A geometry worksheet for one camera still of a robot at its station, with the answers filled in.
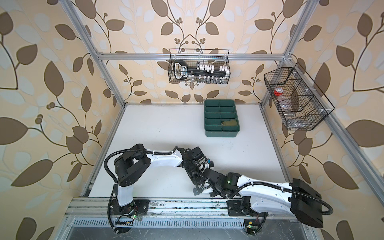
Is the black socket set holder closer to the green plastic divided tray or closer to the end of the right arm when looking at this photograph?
the green plastic divided tray

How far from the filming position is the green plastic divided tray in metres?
0.99

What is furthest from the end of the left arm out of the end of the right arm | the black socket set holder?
the black socket set holder

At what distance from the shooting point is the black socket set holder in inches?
32.4

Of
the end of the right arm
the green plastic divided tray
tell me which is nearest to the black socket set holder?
the green plastic divided tray

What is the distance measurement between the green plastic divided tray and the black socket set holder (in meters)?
0.30

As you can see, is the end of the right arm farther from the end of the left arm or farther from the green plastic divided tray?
the green plastic divided tray

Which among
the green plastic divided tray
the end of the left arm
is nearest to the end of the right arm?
the end of the left arm

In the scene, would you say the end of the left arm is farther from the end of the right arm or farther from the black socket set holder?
the black socket set holder
